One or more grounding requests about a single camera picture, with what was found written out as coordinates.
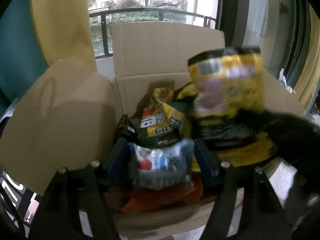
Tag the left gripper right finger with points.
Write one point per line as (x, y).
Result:
(208, 161)

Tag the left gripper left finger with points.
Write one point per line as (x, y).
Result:
(120, 160)

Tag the orange snack bag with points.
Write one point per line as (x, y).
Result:
(140, 200)

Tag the grey white label snack bag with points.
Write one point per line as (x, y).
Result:
(159, 168)

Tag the blue cartoon snack bag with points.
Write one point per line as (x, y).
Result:
(161, 123)

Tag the yellow black pink snack bag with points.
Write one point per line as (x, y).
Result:
(229, 94)

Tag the small yellow noodle snack bag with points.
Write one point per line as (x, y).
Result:
(164, 94)

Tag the black gold snack bag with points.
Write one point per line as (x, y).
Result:
(125, 129)

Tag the yellow curtain right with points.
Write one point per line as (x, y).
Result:
(307, 84)

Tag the yellow curtain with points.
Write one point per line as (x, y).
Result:
(63, 31)
(307, 84)

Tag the open cardboard box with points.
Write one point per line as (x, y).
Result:
(68, 117)

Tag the tablet showing clock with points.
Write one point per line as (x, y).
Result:
(24, 200)

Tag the teal curtain left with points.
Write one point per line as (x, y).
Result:
(22, 62)

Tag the black balcony railing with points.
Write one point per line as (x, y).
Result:
(101, 22)

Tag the yellow curtain left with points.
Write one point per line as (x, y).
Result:
(63, 31)

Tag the black window frame post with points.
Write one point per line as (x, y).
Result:
(232, 21)

